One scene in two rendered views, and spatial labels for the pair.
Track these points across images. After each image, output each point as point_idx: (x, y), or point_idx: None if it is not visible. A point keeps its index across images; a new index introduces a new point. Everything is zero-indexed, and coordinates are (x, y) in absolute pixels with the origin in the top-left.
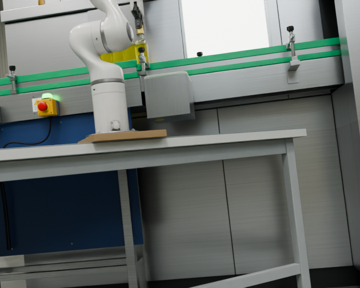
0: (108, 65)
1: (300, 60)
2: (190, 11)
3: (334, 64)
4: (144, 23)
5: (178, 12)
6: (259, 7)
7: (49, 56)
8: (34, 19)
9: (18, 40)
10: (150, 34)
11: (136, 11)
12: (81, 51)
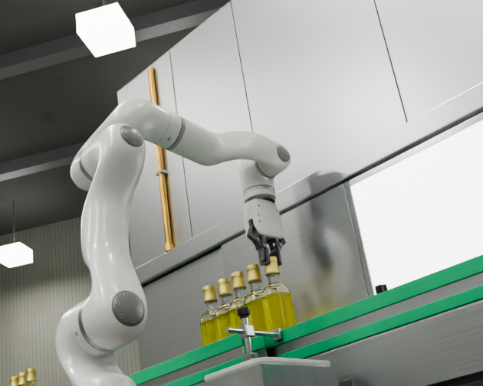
0: (93, 380)
1: None
2: (367, 204)
3: None
4: (299, 246)
5: (347, 212)
6: None
7: (184, 333)
8: (164, 275)
9: (149, 314)
10: (309, 265)
11: (251, 236)
12: (61, 359)
